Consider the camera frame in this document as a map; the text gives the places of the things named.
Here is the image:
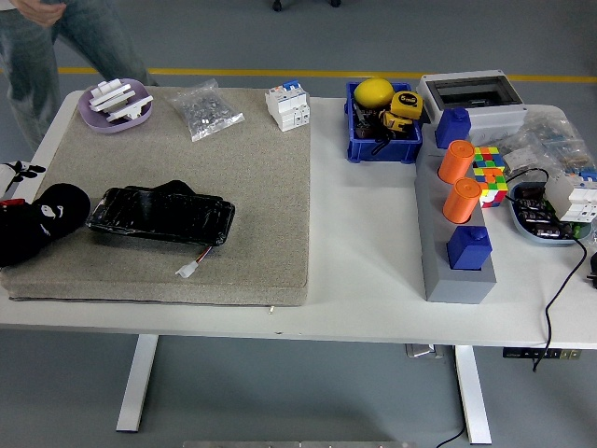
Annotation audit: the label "yellow black tool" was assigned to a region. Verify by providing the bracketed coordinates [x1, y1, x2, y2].
[378, 109, 414, 135]

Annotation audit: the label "black rag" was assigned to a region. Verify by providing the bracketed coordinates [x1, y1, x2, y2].
[0, 183, 92, 269]

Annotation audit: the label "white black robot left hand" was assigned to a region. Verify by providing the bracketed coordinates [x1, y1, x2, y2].
[0, 160, 65, 238]

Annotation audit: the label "black table control panel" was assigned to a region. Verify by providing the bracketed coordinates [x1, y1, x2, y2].
[502, 347, 584, 361]

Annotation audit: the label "white circuit breaker stack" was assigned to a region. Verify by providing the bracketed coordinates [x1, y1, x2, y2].
[544, 168, 597, 223]

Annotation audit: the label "clear bags of parts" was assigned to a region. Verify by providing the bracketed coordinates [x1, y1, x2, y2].
[470, 106, 597, 188]

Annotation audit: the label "purple bowl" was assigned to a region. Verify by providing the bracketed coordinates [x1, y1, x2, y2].
[76, 77, 155, 135]

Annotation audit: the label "multicolour puzzle cube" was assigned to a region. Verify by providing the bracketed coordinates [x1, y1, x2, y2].
[471, 146, 510, 209]

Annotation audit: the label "white table leg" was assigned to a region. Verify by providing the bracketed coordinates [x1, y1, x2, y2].
[115, 334, 160, 433]
[454, 344, 493, 445]

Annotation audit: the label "black power cable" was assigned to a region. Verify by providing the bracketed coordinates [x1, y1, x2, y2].
[506, 167, 590, 373]

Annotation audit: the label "blue block with knob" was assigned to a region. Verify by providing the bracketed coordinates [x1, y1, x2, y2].
[446, 225, 493, 272]
[434, 105, 473, 150]

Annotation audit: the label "light blue bowl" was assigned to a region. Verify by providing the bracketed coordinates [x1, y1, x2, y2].
[507, 180, 595, 247]

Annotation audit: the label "black chair caster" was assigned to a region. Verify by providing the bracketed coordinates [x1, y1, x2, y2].
[271, 0, 343, 13]

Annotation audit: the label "grey block holder base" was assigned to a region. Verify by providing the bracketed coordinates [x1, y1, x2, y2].
[413, 123, 498, 305]

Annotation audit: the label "dark capacitors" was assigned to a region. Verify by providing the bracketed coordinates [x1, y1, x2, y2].
[514, 184, 577, 242]

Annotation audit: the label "metal bracket under table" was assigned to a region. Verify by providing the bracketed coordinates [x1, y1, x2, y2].
[404, 343, 446, 360]

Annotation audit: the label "person's hand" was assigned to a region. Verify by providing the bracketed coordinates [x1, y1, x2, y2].
[10, 0, 67, 27]

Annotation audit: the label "white circuit breaker blue switch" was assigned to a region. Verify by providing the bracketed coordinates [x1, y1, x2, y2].
[264, 78, 312, 133]

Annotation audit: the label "blue plastic bin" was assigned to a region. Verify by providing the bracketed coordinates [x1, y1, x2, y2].
[344, 81, 423, 165]

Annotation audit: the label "person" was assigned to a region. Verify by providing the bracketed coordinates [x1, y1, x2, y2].
[0, 0, 160, 153]

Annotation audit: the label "white connector with wires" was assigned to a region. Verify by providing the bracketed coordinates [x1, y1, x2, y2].
[174, 245, 214, 280]

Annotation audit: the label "white plastic clip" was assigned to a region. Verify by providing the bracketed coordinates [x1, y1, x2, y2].
[105, 94, 155, 124]
[88, 90, 138, 114]
[89, 79, 132, 102]

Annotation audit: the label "orange cylinder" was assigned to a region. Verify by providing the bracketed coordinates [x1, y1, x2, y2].
[437, 139, 477, 185]
[441, 176, 483, 225]

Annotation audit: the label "grey-brown mat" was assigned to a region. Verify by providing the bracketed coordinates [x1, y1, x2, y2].
[0, 86, 312, 308]

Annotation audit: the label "clear bag of screws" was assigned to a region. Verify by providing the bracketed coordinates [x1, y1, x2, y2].
[165, 77, 246, 144]

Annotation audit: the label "yellow tape measure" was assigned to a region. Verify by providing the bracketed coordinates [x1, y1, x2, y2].
[389, 91, 424, 123]

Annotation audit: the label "black floor cable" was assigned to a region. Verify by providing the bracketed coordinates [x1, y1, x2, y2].
[436, 425, 470, 448]

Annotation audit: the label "dark tool in bin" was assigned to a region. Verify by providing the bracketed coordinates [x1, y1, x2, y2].
[352, 102, 382, 141]

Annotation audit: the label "grey distribution box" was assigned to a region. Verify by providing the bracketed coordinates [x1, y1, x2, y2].
[415, 69, 530, 144]

